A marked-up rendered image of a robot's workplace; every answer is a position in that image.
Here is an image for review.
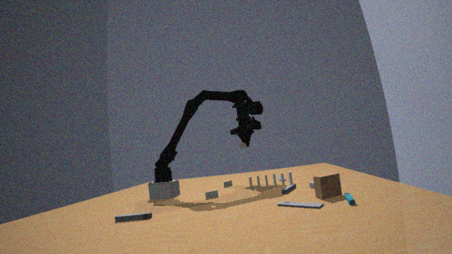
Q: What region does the teal rectangular block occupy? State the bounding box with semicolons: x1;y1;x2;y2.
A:
344;193;355;205

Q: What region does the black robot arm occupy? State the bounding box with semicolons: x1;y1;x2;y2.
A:
153;89;264;183

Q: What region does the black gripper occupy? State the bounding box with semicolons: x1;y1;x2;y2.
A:
230;114;261;147

